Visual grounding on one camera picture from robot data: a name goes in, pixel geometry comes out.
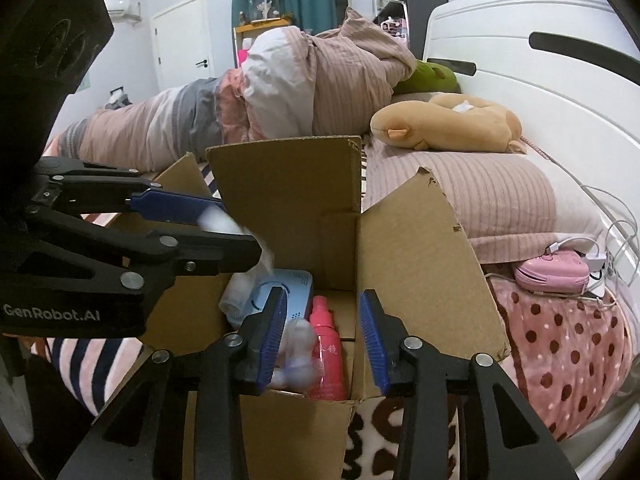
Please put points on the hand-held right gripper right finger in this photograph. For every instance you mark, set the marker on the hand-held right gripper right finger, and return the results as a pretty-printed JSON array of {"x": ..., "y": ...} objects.
[{"x": 372, "y": 340}]

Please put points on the brown plush toy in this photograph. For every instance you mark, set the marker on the brown plush toy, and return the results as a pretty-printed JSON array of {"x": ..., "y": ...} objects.
[{"x": 450, "y": 125}]

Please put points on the white contact lens case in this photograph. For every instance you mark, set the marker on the white contact lens case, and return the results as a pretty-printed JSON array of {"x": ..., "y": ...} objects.
[{"x": 300, "y": 340}]

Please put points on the green plush toy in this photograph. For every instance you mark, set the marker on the green plush toy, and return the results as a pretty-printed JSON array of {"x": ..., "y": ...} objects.
[{"x": 430, "y": 77}]

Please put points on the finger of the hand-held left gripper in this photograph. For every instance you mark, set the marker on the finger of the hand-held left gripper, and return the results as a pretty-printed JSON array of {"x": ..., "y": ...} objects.
[
  {"x": 210, "y": 250},
  {"x": 170, "y": 207}
]

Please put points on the brown cardboard box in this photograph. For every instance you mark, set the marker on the brown cardboard box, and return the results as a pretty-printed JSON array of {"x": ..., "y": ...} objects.
[{"x": 400, "y": 260}]

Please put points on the rolled pink grey duvet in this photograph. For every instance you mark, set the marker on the rolled pink grey duvet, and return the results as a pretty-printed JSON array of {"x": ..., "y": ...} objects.
[{"x": 300, "y": 90}]

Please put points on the white air conditioner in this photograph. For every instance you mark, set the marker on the white air conditioner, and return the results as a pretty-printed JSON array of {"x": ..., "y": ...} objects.
[{"x": 120, "y": 5}]

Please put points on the blue wall poster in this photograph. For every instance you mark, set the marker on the blue wall poster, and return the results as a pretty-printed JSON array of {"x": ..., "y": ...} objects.
[{"x": 83, "y": 82}]

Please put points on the white door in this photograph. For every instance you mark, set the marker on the white door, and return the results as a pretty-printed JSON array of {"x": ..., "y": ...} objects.
[{"x": 182, "y": 40}]

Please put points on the white tube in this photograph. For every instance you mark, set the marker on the white tube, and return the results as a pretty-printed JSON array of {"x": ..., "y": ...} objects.
[{"x": 245, "y": 285}]

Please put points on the glass display case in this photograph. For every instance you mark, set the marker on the glass display case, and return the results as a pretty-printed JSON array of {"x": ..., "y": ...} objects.
[{"x": 264, "y": 5}]

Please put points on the pink striped pillow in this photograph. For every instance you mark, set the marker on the pink striped pillow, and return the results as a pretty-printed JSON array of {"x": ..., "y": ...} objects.
[{"x": 500, "y": 195}]

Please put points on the pink bag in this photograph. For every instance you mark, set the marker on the pink bag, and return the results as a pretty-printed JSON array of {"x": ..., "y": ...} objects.
[{"x": 243, "y": 57}]

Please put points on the cream brown spotted blanket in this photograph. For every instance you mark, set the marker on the cream brown spotted blanket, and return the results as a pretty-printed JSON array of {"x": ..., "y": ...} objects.
[{"x": 370, "y": 420}]

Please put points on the black bookshelf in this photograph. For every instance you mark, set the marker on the black bookshelf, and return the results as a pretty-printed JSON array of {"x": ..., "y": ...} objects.
[{"x": 425, "y": 0}]

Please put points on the pink plastic toy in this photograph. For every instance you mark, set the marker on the pink plastic toy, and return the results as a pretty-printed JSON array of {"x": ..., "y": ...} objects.
[{"x": 392, "y": 27}]

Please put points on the yellow table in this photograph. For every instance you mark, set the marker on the yellow table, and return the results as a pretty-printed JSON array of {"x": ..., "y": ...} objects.
[{"x": 260, "y": 25}]

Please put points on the light blue box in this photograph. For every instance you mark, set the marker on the light blue box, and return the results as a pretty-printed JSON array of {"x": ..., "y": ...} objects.
[{"x": 292, "y": 284}]

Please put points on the pink bottle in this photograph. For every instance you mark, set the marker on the pink bottle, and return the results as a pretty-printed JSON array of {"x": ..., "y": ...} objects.
[{"x": 325, "y": 355}]

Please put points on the pink rounded pouch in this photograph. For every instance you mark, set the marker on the pink rounded pouch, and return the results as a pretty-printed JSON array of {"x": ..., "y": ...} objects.
[{"x": 550, "y": 272}]

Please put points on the white headboard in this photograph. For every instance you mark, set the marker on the white headboard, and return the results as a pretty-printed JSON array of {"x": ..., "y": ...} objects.
[{"x": 525, "y": 10}]

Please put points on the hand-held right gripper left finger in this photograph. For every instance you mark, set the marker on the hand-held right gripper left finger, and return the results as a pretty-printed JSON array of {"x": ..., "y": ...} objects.
[{"x": 272, "y": 330}]

